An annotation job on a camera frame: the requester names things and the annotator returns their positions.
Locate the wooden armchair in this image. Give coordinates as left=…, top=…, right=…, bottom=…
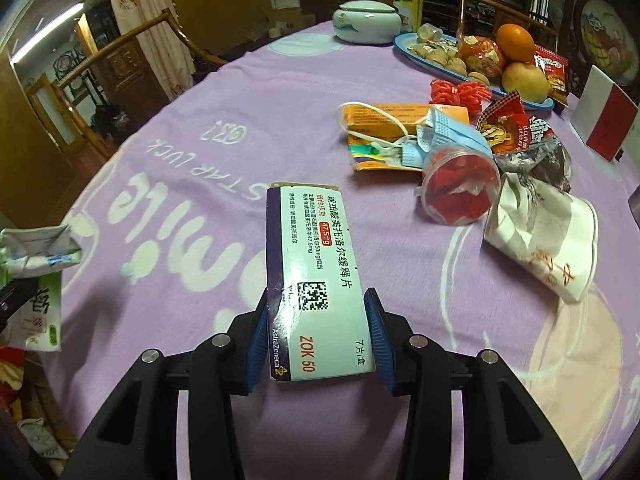
left=25, top=10, right=228, bottom=161

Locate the blue face mask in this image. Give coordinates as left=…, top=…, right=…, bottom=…
left=345, top=102, right=493, bottom=168

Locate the red and silver snack wrapper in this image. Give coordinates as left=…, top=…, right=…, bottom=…
left=477, top=90, right=573, bottom=193

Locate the white medicine box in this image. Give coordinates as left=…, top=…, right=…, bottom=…
left=265, top=181, right=376, bottom=383

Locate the crushed white paper cup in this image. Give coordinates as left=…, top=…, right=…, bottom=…
left=482, top=172, right=599, bottom=305

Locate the white ceramic lidded jar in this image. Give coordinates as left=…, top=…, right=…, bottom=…
left=332, top=1, right=403, bottom=45

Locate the orange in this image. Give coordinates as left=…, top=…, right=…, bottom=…
left=495, top=23, right=536, bottom=63

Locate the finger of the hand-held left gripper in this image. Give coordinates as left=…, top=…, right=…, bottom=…
left=0, top=278, right=32, bottom=313

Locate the red plastic net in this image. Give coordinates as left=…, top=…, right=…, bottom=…
left=430, top=79, right=491, bottom=111

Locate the green and white milk carton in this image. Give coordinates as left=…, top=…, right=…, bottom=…
left=0, top=224, right=83, bottom=351

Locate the clear cup with red scraps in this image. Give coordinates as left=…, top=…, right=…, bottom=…
left=415, top=144, right=502, bottom=226

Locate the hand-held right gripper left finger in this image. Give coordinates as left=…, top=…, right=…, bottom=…
left=59, top=287, right=273, bottom=480

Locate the round painted table screen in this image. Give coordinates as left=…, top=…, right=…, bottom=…
left=560, top=0, right=640, bottom=96

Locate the orange medicine box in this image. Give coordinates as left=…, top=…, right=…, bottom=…
left=339, top=102, right=471, bottom=181

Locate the apple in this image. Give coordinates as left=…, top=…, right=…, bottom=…
left=501, top=61, right=550, bottom=102

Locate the red snack packet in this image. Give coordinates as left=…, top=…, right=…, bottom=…
left=532, top=45, right=571, bottom=106

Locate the floral curtain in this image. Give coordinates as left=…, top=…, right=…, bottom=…
left=107, top=0, right=196, bottom=101

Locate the blue oval plate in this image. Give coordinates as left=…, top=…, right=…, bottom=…
left=393, top=32, right=556, bottom=111

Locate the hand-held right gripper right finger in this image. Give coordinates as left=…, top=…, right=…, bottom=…
left=363, top=287, right=583, bottom=480

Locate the pile of walnuts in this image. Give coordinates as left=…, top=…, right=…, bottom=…
left=407, top=40, right=488, bottom=86

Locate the wooden chair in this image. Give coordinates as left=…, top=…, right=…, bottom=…
left=460, top=0, right=558, bottom=46

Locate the red and white box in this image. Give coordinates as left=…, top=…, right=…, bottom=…
left=571, top=65, right=640, bottom=163

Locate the orange wrapped pastry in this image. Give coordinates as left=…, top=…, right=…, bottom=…
left=457, top=35, right=503, bottom=78

